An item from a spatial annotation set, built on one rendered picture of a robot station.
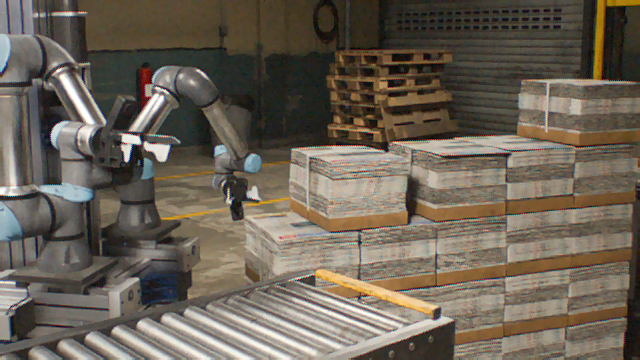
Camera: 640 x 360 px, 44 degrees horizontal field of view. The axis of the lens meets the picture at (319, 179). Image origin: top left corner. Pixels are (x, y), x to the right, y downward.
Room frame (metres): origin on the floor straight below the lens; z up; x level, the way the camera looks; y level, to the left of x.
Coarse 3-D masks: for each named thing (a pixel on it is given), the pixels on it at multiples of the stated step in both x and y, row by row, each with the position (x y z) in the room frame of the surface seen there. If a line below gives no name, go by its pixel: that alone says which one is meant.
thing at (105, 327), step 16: (304, 272) 2.18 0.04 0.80; (240, 288) 2.04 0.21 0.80; (256, 288) 2.04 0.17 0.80; (176, 304) 1.91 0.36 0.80; (192, 304) 1.91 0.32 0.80; (112, 320) 1.79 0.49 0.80; (128, 320) 1.79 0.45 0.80; (48, 336) 1.69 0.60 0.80; (64, 336) 1.69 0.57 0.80; (80, 336) 1.70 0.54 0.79; (0, 352) 1.60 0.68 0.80; (16, 352) 1.61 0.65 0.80
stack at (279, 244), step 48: (288, 240) 2.46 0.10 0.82; (336, 240) 2.52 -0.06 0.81; (384, 240) 2.60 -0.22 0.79; (432, 240) 2.67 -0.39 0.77; (480, 240) 2.75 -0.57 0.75; (528, 240) 2.82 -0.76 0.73; (432, 288) 2.68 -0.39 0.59; (480, 288) 2.74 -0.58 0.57; (528, 288) 2.82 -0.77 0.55; (528, 336) 2.83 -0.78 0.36
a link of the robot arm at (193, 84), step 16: (192, 80) 2.87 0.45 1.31; (208, 80) 2.90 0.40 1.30; (192, 96) 2.88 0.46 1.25; (208, 96) 2.88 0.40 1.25; (208, 112) 2.91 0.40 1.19; (224, 112) 2.94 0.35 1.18; (224, 128) 2.95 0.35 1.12; (224, 144) 2.99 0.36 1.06; (240, 144) 3.00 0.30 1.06; (240, 160) 3.02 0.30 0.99; (256, 160) 3.03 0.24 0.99
